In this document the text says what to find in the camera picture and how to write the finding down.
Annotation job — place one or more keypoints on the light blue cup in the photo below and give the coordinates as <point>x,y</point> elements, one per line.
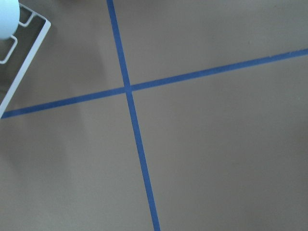
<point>9,18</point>

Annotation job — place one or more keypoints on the white wire dish rack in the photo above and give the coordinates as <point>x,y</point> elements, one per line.
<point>18,51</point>

